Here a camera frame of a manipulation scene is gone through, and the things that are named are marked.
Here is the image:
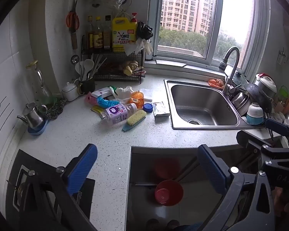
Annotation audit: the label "clear plastic bottle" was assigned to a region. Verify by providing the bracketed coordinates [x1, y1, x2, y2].
[99, 102, 138, 126]

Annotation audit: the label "clear glass bottle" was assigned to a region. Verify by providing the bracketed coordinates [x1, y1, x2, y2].
[26, 60, 57, 105]

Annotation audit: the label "stainless steel sink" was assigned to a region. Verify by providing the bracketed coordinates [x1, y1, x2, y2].
[164, 79, 266, 130]

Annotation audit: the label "ginger root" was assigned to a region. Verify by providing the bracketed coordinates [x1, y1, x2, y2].
[122, 60, 139, 76]

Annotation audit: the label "white plastic bag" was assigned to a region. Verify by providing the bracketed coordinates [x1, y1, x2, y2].
[123, 38, 153, 56]

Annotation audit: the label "dark utensil mug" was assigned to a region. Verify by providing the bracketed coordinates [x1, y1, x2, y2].
[77, 76, 96, 95]

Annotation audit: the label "black wok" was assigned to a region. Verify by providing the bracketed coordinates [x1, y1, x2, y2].
[244, 83, 272, 113]

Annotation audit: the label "small steel pot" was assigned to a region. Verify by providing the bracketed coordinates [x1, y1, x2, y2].
[16, 102, 49, 129]

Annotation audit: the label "black wire rack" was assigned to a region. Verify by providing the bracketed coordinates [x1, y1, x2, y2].
[81, 35, 146, 85]

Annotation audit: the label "yellow detergent jug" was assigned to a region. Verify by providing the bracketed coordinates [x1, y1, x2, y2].
[111, 13, 138, 53]

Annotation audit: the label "red handled scissors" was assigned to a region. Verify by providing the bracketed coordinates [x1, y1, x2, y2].
[66, 0, 80, 33]

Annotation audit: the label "white and blue bowl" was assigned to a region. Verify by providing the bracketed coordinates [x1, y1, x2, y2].
[246, 102, 265, 126]

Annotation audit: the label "dark oil bottle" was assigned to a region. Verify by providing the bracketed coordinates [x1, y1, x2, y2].
[87, 16, 95, 50]

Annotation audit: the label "yellow foil packet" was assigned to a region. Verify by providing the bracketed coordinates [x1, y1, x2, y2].
[91, 105, 105, 115]

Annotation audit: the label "white rice cooker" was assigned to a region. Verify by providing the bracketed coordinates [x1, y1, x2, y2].
[254, 73, 278, 99]

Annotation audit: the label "steel faucet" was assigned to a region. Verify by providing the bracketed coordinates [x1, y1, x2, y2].
[219, 46, 242, 96]

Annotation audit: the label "white rubber glove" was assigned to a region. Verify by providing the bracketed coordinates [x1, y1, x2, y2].
[114, 86, 135, 101]

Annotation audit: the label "orange plastic bag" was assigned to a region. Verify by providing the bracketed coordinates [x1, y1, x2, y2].
[129, 91, 145, 110]

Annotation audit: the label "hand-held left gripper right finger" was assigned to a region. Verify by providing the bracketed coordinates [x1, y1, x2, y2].
[197, 144, 276, 231]

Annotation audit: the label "black gas stove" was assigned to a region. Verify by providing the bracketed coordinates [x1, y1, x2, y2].
[5, 149, 95, 231]

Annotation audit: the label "blue packet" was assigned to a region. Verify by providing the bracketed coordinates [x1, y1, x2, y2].
[96, 96, 121, 109]

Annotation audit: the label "window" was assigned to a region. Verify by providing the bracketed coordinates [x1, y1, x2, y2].
[147, 0, 270, 77]

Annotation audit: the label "white waffle cloth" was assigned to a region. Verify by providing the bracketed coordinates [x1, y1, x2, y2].
[140, 88, 157, 101]

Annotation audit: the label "green plastic basket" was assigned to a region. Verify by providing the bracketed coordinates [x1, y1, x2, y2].
[278, 85, 289, 101]

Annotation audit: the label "person's foot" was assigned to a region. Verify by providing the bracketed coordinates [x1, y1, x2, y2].
[166, 220, 181, 231]
[146, 219, 160, 231]

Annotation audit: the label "white bottle print packet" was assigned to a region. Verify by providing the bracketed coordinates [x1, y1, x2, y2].
[152, 101, 171, 118]

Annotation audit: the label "person's right hand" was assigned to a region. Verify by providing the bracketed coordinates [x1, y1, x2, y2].
[272, 187, 289, 219]

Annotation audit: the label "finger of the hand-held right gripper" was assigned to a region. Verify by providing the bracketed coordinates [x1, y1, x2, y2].
[236, 130, 289, 160]
[265, 118, 289, 147]

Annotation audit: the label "brown sauce bottle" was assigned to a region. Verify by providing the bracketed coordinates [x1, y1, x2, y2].
[103, 15, 112, 49]

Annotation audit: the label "steel wool scrubber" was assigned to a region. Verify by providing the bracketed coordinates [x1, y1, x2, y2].
[46, 97, 68, 120]

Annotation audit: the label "pink packet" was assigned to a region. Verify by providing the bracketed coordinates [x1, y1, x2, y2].
[84, 92, 99, 106]

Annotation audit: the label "black plastic bag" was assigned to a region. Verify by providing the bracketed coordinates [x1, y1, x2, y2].
[137, 21, 154, 40]

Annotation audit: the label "white rice paddle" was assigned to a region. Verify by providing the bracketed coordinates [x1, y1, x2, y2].
[83, 59, 95, 77]

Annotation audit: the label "white medicine box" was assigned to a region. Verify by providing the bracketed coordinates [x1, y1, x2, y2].
[91, 87, 116, 99]

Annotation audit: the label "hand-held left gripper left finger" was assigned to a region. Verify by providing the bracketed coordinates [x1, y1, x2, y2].
[7, 144, 98, 231]

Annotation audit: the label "orange cloth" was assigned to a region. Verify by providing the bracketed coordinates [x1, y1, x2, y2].
[208, 78, 225, 88]

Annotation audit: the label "white lidded jar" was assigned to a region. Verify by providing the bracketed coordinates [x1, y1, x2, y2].
[62, 82, 79, 102]

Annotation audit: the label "red plastic bin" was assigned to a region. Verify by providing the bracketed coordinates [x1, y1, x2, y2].
[155, 179, 184, 207]

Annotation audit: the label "yellow label oil bottle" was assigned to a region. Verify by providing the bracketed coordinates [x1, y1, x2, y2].
[93, 17, 104, 50]

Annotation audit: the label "blue plastic dish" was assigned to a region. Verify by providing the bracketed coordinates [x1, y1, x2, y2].
[27, 119, 49, 136]

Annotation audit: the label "yellow bristle scrub brush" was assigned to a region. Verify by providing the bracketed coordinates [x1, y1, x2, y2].
[122, 110, 147, 132]

